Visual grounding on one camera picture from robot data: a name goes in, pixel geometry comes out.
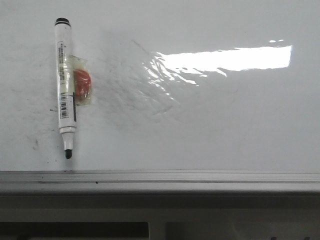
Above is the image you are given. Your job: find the red magnet taped to marker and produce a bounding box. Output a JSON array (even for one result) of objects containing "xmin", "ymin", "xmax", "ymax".
[{"xmin": 68, "ymin": 55, "xmax": 92, "ymax": 106}]

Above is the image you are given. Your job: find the white black whiteboard marker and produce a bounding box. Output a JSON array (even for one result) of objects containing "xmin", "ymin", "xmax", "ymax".
[{"xmin": 54, "ymin": 17, "xmax": 77, "ymax": 159}]

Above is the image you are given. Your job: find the white whiteboard surface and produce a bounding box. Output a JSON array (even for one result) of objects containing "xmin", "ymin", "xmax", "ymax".
[{"xmin": 0, "ymin": 0, "xmax": 320, "ymax": 172}]

